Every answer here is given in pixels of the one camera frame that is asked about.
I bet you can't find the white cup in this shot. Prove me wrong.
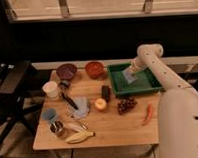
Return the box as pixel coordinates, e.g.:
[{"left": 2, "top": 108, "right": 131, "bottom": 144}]
[{"left": 42, "top": 81, "right": 58, "bottom": 99}]

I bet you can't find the peach fruit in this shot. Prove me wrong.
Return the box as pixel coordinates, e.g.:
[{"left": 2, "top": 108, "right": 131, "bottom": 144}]
[{"left": 95, "top": 98, "right": 107, "bottom": 111}]

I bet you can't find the light blue sponge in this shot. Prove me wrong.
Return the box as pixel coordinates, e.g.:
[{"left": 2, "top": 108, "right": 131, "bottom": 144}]
[{"left": 122, "top": 68, "right": 138, "bottom": 84}]

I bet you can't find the bunch of dark grapes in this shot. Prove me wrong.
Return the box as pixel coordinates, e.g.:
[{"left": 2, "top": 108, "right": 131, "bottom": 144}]
[{"left": 117, "top": 98, "right": 137, "bottom": 114}]

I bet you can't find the black handled utensil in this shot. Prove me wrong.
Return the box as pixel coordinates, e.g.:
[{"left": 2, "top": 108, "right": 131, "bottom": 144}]
[{"left": 60, "top": 83, "right": 78, "bottom": 110}]

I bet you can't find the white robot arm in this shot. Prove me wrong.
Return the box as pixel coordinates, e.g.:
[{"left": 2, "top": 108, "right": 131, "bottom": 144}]
[{"left": 128, "top": 43, "right": 198, "bottom": 158}]

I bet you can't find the orange red bowl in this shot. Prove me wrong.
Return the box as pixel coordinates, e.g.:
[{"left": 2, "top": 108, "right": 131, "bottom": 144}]
[{"left": 85, "top": 61, "right": 104, "bottom": 79}]

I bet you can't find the dark brown block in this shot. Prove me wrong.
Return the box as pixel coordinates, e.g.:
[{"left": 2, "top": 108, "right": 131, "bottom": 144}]
[{"left": 101, "top": 85, "right": 110, "bottom": 102}]

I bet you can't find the purple bowl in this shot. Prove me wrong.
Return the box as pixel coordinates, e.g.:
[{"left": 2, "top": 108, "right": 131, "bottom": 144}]
[{"left": 56, "top": 63, "right": 77, "bottom": 80}]

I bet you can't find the light blue small cup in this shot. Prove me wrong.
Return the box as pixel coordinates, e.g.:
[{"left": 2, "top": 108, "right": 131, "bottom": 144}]
[{"left": 41, "top": 108, "right": 57, "bottom": 124}]

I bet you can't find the black chair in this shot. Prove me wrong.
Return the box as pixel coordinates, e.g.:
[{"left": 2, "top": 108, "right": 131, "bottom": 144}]
[{"left": 0, "top": 60, "right": 42, "bottom": 148}]

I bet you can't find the yellow banana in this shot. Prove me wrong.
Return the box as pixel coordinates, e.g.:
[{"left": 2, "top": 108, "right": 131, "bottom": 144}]
[{"left": 66, "top": 131, "right": 94, "bottom": 144}]

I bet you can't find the green plastic tray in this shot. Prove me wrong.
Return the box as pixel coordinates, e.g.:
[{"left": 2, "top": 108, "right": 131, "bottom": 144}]
[{"left": 107, "top": 63, "right": 163, "bottom": 97}]

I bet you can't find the metal can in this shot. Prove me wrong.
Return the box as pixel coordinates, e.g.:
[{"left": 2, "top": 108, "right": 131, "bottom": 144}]
[{"left": 50, "top": 121, "right": 64, "bottom": 137}]

